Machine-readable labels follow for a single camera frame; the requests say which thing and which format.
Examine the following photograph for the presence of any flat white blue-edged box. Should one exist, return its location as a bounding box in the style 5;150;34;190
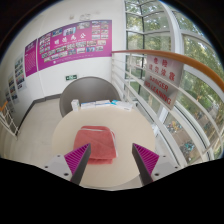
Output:
110;99;135;112

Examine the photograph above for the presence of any small upright white box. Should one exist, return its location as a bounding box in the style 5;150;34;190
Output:
70;98;81;113

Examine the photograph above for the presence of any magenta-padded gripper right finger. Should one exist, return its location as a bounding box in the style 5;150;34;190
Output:
131;143;183;187

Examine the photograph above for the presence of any narrow magenta text poster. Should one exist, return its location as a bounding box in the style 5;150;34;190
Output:
24;38;39;78

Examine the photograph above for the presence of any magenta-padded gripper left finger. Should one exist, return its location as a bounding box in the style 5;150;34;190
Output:
42;142;92;186

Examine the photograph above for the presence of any large magenta photo poster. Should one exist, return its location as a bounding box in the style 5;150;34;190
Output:
36;19;113;72

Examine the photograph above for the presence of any green exit sign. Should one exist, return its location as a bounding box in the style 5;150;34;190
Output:
65;74;78;82

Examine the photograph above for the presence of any white photo board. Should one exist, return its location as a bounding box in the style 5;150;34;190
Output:
14;54;27;92
7;73;19;103

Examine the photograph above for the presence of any pink towel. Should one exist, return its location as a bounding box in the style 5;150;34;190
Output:
73;125;120;166

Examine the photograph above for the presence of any red-lettered warning sign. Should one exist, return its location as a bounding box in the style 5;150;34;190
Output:
143;54;185;111

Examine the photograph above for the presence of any short white stair railing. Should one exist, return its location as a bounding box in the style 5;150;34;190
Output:
0;100;19;138

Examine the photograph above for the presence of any white railing with orange handrail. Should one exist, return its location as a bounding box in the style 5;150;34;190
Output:
110;49;224;168

